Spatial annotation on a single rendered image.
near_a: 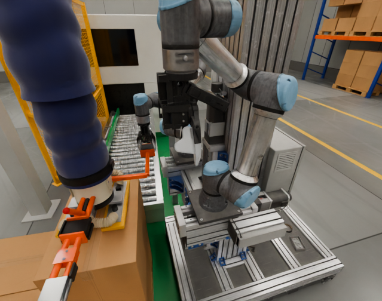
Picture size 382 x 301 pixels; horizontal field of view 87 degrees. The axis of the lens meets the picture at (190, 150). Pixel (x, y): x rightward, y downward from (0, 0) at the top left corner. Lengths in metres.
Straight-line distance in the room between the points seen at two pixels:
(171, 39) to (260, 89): 0.44
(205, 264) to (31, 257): 1.19
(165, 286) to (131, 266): 0.98
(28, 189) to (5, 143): 0.54
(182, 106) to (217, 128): 0.66
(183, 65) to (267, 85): 0.41
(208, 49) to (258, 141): 0.37
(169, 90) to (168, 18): 0.13
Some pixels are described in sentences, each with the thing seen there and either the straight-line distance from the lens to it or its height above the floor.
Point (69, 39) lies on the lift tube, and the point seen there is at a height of 1.77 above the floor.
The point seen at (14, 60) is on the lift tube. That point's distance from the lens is 0.82.
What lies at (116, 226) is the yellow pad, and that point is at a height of 1.03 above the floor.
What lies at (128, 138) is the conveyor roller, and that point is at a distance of 2.82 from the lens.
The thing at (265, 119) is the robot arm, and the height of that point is 1.52.
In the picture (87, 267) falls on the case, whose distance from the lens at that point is 1.06.
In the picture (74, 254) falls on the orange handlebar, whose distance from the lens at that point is 0.84.
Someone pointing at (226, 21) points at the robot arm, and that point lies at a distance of 0.49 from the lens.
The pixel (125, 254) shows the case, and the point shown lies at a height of 0.94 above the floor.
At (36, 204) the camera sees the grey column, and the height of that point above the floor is 0.17.
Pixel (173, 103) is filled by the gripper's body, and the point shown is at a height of 1.66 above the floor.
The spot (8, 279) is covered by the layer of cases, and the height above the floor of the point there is 0.54.
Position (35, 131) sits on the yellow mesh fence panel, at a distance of 2.93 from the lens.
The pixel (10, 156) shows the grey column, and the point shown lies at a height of 0.79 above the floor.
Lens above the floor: 1.80
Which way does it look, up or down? 31 degrees down
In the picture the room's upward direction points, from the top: straight up
